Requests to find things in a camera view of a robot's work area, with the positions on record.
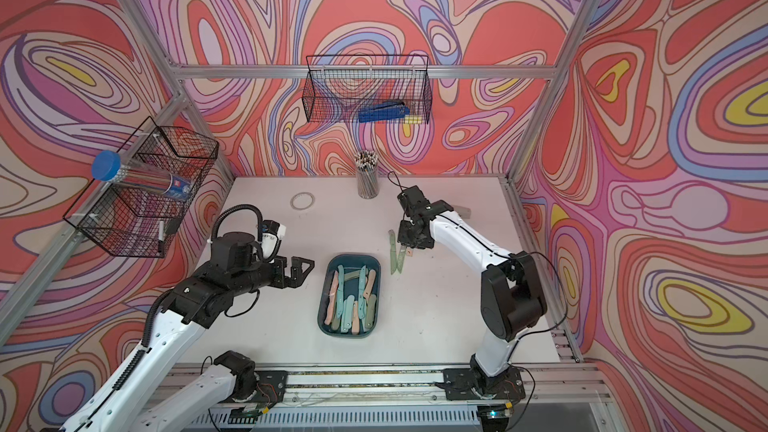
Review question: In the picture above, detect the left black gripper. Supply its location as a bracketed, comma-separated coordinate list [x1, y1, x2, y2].
[229, 253, 316, 299]

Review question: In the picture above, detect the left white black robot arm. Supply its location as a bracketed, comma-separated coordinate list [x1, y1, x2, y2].
[61, 204, 315, 431]

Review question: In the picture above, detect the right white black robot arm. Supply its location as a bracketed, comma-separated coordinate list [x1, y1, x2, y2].
[397, 186, 548, 379]

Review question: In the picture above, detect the dark teal storage tray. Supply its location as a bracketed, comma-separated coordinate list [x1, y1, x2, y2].
[317, 254, 382, 339]

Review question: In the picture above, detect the small white stapler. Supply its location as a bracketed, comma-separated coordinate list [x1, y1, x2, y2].
[453, 205, 472, 220]

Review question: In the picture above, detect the masking tape roll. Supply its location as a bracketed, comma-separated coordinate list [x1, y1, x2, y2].
[289, 191, 316, 211]

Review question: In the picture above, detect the clear pencil cup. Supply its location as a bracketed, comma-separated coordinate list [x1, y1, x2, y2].
[355, 150, 379, 199]

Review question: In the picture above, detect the blue tool in basket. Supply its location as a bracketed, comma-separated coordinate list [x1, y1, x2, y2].
[358, 101, 410, 123]

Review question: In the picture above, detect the black marker in basket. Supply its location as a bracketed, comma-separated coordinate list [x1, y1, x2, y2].
[157, 220, 165, 255]

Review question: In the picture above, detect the blue capped clear tube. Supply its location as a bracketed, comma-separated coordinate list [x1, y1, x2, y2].
[91, 151, 192, 201]

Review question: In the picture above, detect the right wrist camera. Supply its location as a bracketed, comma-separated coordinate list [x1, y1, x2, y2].
[397, 186, 430, 218]

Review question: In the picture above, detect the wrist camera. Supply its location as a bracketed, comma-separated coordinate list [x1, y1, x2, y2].
[261, 219, 286, 262]
[397, 186, 430, 218]

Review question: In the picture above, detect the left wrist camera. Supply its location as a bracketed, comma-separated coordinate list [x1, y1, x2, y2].
[261, 219, 286, 262]

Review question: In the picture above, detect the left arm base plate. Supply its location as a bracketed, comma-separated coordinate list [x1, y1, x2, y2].
[223, 370, 288, 405]

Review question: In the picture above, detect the back black wire basket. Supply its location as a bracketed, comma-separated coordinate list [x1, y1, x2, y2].
[302, 53, 433, 125]

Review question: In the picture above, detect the black wire basket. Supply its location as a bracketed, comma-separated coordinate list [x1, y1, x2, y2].
[302, 53, 433, 125]
[63, 118, 219, 258]

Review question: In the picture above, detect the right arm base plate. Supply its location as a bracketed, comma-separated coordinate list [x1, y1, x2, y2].
[435, 366, 527, 404]

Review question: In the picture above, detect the left black wire basket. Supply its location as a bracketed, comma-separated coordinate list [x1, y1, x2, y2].
[63, 118, 219, 258]

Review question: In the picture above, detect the aluminium rail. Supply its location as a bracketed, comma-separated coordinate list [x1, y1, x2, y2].
[257, 363, 611, 407]

